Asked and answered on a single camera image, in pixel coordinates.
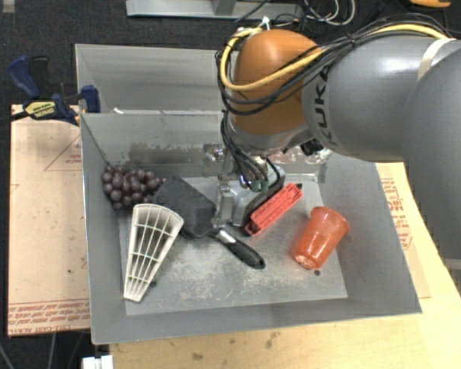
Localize red flat block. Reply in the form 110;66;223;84
244;182;304;238

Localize black spatula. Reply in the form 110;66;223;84
152;175;267;271

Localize grey metal bin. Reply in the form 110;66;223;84
75;43;423;345

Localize orange plastic cup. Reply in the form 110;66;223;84
291;205;351;271

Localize white fan-shaped plastic grille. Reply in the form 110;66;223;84
122;203;185;304

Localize dark purple toy grapes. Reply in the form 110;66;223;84
101;165;166;211

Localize brown cardboard board, red print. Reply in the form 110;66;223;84
7;104;433;337

